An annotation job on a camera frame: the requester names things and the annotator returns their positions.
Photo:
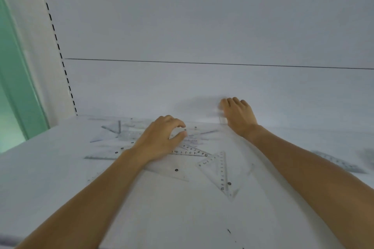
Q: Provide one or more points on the person's right hand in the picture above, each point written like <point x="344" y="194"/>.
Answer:
<point x="239" y="116"/>

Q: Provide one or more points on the person's left hand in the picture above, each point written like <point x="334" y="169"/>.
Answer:
<point x="152" y="142"/>

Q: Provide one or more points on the person's right fingers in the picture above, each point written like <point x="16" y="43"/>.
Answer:
<point x="233" y="102"/>

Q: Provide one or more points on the person's left thumb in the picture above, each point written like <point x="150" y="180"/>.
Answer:
<point x="178" y="138"/>

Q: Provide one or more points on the clear plastic triangle ruler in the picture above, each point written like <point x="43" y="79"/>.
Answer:
<point x="223" y="119"/>

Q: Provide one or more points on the person's right forearm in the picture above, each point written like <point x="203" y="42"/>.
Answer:
<point x="309" y="175"/>

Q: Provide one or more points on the person's left forearm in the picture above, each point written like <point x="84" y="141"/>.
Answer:
<point x="87" y="199"/>

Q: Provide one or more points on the pile of clear set squares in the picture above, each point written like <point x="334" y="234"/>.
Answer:
<point x="222" y="170"/>

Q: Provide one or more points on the clear straight ruler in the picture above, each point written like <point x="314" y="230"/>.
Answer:
<point x="339" y="161"/>

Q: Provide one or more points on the green glass panel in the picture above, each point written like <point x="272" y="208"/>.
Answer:
<point x="14" y="88"/>

